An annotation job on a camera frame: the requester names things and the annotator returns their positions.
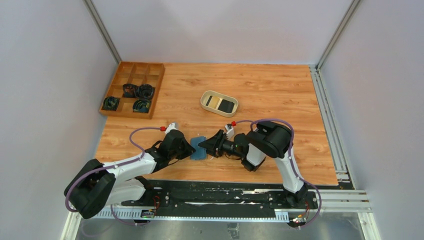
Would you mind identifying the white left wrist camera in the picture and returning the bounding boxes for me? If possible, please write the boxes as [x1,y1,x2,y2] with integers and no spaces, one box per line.
[159,122,179,134]

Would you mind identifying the rolled dark belt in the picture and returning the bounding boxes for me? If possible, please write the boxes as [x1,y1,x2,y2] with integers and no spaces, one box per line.
[134,83,155,100]
[101,96,120,111]
[122,83,138,98]
[132,99,152,113]

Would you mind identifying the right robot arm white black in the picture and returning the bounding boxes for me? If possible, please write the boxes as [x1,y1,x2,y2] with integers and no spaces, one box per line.
[197,120,308,209]

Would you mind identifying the gold card in tray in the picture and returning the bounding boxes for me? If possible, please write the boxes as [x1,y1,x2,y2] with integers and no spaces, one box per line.
[205,95,222,109]

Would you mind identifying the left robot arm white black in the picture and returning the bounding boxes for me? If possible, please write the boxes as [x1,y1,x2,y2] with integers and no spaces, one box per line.
[64,129,196,219]

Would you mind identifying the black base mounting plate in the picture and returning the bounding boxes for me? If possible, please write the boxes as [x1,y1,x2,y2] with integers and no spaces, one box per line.
[121,180,319,218]

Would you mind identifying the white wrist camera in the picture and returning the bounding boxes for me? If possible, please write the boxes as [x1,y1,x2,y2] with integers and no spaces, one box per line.
[159,122,179,134]
[224,121,237,140]

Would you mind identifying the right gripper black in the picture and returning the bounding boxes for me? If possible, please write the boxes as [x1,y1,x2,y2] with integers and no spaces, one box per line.
[198,129,245,159]

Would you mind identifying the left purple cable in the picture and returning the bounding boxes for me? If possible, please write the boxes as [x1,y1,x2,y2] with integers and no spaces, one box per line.
[64,125,167,227]

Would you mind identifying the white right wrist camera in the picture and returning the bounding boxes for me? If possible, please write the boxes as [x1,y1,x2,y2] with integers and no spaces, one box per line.
[224,121,237,140]

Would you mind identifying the beige oval tray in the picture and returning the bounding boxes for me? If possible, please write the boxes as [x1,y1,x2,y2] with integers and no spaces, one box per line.
[200,90,239,118]

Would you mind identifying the blue leather card holder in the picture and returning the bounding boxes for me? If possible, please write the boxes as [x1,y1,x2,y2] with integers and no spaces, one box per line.
[190,136,207,161]

